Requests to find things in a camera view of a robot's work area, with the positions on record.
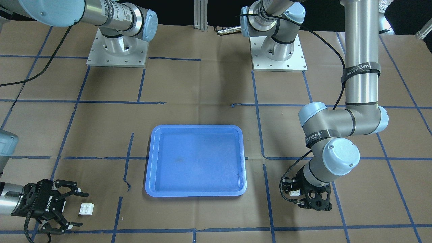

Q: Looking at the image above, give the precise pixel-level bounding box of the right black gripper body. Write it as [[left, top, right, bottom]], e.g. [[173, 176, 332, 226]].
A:
[[11, 179, 54, 220]]

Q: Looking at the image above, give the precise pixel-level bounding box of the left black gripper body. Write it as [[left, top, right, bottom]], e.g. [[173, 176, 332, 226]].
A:
[[283, 169, 333, 211]]

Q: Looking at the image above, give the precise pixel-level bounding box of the white block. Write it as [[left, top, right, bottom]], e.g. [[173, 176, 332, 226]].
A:
[[79, 203, 95, 215], [289, 190, 301, 197]]

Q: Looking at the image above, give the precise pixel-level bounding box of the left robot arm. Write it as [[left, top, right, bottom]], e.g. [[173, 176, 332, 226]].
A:
[[240, 0, 389, 211]]

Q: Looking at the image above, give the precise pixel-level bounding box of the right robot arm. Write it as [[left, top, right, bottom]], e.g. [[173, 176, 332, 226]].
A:
[[1, 0, 158, 242]]

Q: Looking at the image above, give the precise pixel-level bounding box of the blue plastic tray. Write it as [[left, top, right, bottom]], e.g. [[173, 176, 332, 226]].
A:
[[145, 125, 247, 197]]

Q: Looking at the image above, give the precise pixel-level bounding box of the brown paper table cover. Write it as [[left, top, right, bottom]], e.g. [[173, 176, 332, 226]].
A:
[[1, 24, 431, 243]]

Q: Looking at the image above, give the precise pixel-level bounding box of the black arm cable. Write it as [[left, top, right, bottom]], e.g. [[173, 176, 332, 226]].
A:
[[240, 13, 348, 206]]

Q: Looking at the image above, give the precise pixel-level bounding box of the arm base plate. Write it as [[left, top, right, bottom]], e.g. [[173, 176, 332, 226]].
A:
[[86, 27, 149, 68], [249, 36, 308, 72]]

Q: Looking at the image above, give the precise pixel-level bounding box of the aluminium frame post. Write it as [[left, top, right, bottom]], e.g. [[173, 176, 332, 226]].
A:
[[193, 0, 208, 32]]

